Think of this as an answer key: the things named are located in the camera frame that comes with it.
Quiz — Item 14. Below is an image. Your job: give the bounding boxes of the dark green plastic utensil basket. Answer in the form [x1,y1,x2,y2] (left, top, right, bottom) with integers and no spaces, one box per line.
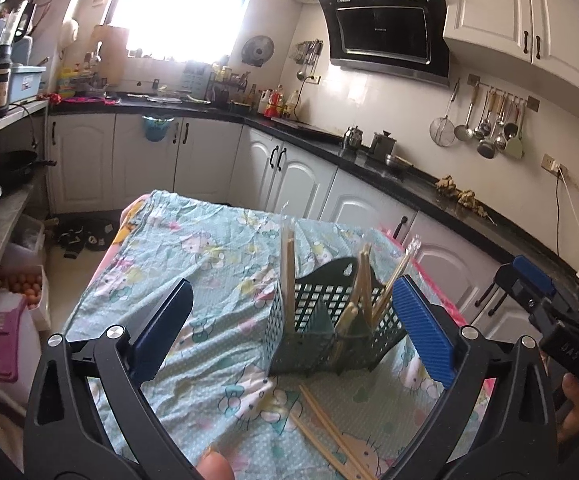
[262,257,405,376]

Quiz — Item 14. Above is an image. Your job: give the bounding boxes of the white lower kitchen cabinets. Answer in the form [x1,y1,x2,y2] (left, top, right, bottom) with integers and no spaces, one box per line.
[46,113,532,341]

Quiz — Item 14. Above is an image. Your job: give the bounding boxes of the bright kitchen window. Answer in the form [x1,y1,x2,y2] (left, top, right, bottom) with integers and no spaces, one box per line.
[104,0,250,63]

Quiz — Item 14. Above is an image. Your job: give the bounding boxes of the person's right hand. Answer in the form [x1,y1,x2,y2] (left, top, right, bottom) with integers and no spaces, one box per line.
[557,373,579,444]

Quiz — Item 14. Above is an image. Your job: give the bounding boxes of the person's left hand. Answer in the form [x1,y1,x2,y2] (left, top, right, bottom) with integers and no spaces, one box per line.
[196,451,235,480]

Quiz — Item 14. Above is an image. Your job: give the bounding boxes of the hello kitty patterned tablecloth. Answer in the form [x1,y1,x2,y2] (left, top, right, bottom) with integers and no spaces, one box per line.
[65,191,443,479]

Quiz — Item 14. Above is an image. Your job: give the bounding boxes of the black countertop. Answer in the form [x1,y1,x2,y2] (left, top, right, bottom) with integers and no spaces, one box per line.
[48,100,579,294]

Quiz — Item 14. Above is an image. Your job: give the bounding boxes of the steel bowl on counter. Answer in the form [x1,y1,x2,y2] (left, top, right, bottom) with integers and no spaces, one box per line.
[385,154,413,170]

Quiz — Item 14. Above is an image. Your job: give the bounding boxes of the black pot on counter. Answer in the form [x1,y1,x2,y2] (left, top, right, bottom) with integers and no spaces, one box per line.
[367,130,397,160]

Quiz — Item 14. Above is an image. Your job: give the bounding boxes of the steel ladle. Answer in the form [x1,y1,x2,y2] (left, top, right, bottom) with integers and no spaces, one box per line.
[454,84,479,142]

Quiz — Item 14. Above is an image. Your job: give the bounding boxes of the steel kettle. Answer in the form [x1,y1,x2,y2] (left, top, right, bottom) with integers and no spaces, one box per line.
[343,126,363,151]

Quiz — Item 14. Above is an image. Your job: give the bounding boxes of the blue hanging trash bin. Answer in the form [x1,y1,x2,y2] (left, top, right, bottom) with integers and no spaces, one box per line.
[142,115,175,143]

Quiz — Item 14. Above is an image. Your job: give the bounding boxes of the black frying pan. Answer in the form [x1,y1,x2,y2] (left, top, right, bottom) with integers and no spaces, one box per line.
[0,150,58,186]

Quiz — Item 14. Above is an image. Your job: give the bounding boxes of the red sauce bottle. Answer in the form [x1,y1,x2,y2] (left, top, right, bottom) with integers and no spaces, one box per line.
[264,84,284,118]

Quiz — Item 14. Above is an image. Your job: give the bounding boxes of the blue plastic storage box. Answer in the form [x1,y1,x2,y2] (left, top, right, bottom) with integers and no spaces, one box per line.
[8,64,47,103]

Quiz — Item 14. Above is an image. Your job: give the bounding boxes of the black range hood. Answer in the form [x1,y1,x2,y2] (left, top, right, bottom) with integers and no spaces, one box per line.
[319,0,450,87]

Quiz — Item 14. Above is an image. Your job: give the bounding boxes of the wooden cutting board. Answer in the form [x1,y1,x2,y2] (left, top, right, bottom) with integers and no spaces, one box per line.
[91,25,129,86]

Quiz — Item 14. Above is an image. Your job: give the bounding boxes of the white upper cabinet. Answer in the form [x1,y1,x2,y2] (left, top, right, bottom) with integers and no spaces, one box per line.
[443,0,579,118]

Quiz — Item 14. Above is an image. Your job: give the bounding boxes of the black blender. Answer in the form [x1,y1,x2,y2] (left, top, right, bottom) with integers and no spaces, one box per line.
[0,0,37,118]

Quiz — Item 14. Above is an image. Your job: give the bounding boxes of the wire skimmer strainer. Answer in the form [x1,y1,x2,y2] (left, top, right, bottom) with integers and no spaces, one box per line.
[428,79,461,148]

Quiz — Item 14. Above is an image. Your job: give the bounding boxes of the wall exhaust fan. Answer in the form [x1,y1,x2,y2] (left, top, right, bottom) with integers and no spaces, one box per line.
[241,35,276,67]

